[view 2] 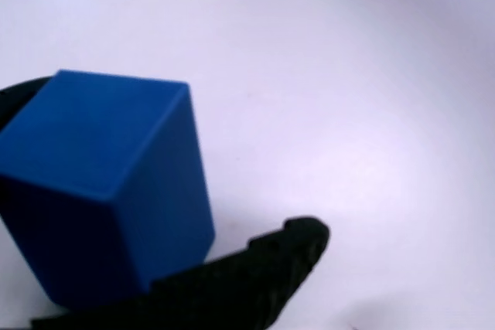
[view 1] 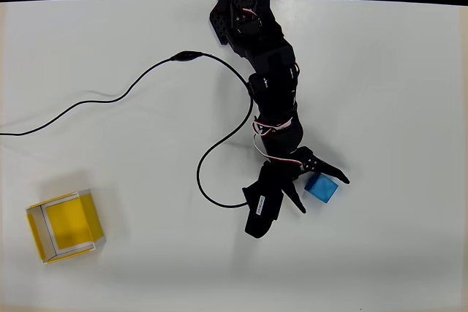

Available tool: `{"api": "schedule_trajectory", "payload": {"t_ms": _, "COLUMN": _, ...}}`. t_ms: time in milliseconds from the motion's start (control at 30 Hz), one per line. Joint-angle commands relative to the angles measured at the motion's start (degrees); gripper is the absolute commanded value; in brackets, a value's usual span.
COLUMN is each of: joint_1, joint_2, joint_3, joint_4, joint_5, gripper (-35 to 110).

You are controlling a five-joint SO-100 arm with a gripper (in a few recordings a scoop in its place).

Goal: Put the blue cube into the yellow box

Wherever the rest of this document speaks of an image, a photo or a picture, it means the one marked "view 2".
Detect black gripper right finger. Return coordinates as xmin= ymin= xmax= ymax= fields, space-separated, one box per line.
xmin=30 ymin=215 xmax=332 ymax=330

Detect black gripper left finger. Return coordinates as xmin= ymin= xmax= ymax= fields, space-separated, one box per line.
xmin=0 ymin=76 xmax=52 ymax=131

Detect blue cube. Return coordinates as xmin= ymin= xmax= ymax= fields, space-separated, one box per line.
xmin=0 ymin=69 xmax=217 ymax=310

